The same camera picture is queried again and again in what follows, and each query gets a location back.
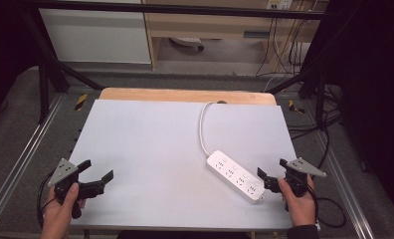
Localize white wall socket strip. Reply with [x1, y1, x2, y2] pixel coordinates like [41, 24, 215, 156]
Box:
[265, 0, 295, 11]

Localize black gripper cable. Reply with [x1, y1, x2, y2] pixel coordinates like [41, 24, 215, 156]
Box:
[305, 183, 347, 229]
[36, 170, 58, 230]

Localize person's dark clothing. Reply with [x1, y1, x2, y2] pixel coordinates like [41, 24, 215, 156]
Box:
[115, 229, 253, 239]

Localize bundle of hanging cables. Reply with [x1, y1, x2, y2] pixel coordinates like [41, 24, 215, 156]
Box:
[255, 9, 318, 78]

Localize white object under desk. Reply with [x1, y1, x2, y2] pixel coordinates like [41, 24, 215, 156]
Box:
[169, 36, 206, 52]

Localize dark curtain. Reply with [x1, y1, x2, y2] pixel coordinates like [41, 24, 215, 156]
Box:
[0, 0, 43, 127]
[312, 0, 394, 227]

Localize white table cover board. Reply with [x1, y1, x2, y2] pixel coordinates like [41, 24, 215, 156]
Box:
[68, 99, 298, 232]

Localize person's left hand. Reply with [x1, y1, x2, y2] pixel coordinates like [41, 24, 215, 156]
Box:
[40, 181, 88, 239]

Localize wooden table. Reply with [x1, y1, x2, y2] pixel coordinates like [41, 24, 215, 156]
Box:
[98, 87, 279, 107]

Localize yellow black floor tape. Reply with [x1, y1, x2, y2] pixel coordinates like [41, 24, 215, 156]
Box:
[288, 99, 306, 115]
[74, 93, 89, 113]

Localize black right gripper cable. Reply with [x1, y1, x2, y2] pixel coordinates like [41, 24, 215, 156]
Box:
[305, 183, 347, 229]

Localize white power strip cable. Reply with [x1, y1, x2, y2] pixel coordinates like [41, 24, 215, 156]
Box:
[198, 102, 217, 157]

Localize black floor cables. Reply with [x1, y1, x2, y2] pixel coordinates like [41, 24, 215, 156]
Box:
[288, 83, 346, 170]

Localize person's right hand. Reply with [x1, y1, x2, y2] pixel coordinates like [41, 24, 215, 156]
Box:
[277, 174, 317, 228]

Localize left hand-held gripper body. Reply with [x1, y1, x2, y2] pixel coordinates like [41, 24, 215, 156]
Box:
[47, 157, 88, 220]

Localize white power strip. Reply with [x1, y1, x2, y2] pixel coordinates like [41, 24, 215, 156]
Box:
[206, 149, 267, 205]

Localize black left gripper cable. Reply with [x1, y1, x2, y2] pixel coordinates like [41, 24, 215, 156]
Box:
[36, 170, 58, 230]

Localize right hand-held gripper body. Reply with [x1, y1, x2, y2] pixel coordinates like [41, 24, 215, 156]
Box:
[283, 156, 327, 212]

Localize black metal frame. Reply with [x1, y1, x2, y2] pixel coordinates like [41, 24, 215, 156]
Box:
[18, 0, 330, 125]

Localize white cabinet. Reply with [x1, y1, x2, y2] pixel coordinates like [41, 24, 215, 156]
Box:
[38, 7, 152, 65]

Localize aluminium floor rail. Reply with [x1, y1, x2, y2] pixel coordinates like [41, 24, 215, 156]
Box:
[316, 130, 376, 239]
[0, 94, 68, 230]

